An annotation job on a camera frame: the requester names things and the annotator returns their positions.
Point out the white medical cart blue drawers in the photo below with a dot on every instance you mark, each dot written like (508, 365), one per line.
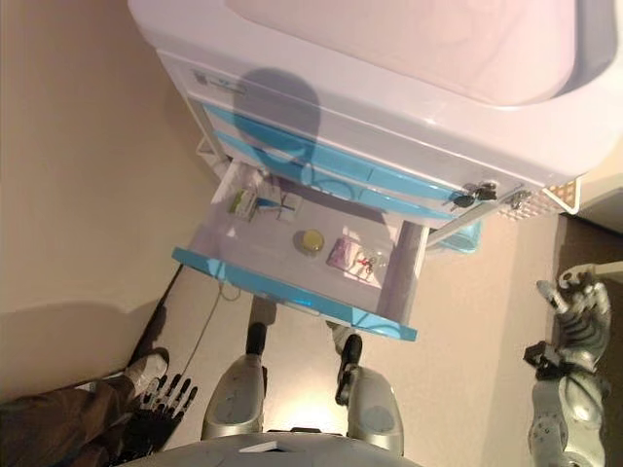
(389, 121)

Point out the robot right arm silver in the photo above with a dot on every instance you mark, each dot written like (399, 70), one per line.
(560, 418)

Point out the robot torso grey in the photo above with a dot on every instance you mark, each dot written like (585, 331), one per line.
(292, 455)

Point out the translucent white side bin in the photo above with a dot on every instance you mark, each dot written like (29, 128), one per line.
(209, 153)

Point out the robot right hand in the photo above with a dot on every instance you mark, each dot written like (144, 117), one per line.
(584, 321)

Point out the silver cart latch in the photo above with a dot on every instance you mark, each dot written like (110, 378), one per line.
(518, 199)

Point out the cart drawer blue front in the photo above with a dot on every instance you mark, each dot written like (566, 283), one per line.
(263, 243)

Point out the green white medicine box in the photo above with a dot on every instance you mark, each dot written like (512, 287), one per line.
(243, 205)

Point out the robot right leg silver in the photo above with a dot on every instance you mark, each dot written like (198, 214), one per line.
(375, 413)

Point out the purple blister pack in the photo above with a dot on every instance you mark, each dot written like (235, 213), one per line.
(342, 253)

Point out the blue white medicine box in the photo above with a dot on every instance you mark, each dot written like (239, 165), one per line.
(267, 206)

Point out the person leg brown trousers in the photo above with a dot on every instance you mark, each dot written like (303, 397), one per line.
(58, 428)

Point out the white bed caster bracket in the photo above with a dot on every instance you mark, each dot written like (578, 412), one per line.
(570, 277)

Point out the clear bag red item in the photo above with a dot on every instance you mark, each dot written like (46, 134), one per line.
(372, 262)

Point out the white perforated basket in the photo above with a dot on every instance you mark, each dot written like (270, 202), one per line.
(562, 194)

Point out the white grey sneaker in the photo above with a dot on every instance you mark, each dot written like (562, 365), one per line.
(148, 370)

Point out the yellow medicine bottle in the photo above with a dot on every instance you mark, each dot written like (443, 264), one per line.
(308, 242)

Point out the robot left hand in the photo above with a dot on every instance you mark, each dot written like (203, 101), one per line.
(151, 428)

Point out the small white box dark cross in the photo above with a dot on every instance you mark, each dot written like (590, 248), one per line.
(290, 208)

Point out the light blue plastic bin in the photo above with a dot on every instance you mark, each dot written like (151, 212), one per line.
(460, 236)

